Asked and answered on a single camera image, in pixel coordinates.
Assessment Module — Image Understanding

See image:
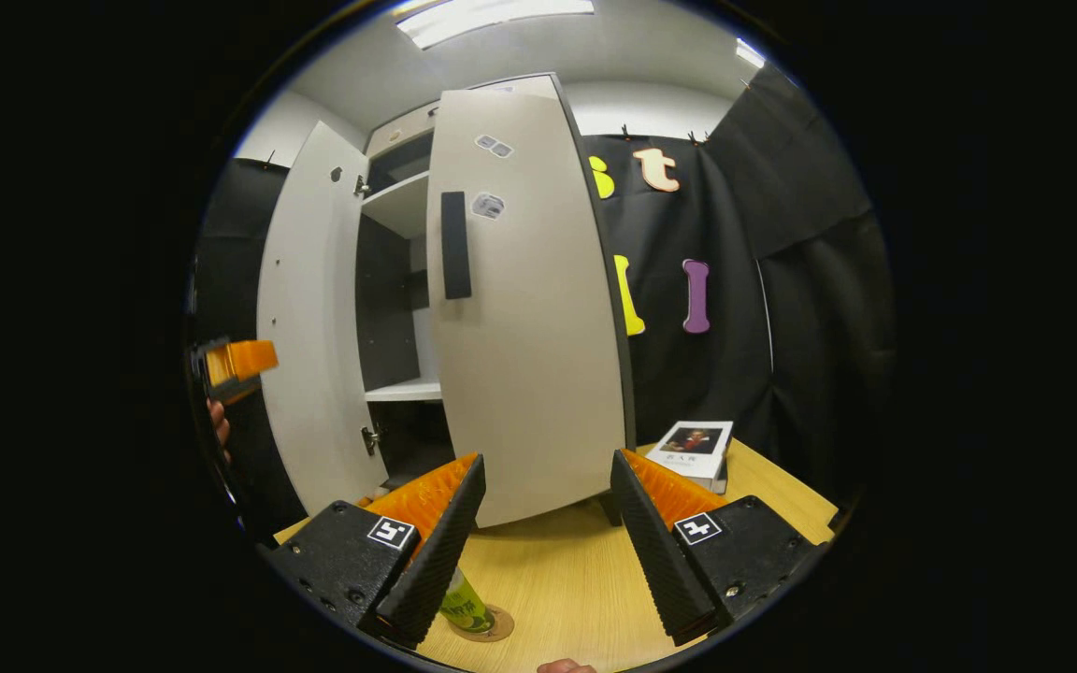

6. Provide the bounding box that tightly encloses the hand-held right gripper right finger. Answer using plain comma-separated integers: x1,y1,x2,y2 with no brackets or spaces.
610,449,825,646

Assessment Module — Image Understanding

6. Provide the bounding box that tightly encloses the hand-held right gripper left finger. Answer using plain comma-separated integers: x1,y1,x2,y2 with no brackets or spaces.
267,453,487,648

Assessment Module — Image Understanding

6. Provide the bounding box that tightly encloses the green label bottle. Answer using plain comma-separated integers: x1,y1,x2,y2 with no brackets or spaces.
438,566,495,634

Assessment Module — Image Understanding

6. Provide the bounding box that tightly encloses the white cabinet door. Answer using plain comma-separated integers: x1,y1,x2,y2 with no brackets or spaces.
256,120,390,517
426,75,628,529

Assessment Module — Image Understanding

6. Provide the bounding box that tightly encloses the round brown coaster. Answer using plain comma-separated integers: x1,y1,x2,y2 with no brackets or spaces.
448,603,515,643

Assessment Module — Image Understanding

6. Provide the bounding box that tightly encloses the white cabinet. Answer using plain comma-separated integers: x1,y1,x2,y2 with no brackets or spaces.
354,73,638,526

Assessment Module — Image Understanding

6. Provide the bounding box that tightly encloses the white cabinet drawer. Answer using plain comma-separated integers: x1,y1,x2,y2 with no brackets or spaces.
366,101,437,158

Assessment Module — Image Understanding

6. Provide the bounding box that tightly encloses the white book with portrait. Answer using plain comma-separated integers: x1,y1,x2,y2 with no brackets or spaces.
644,420,735,494

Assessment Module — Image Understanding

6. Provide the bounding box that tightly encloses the black backdrop cloth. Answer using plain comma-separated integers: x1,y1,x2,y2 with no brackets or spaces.
191,64,895,543

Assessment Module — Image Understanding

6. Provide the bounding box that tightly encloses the large ceiling light panel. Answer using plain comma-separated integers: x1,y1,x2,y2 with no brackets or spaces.
395,0,596,50

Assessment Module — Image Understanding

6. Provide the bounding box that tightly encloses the black door handle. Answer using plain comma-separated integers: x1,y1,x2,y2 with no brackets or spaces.
440,192,472,300

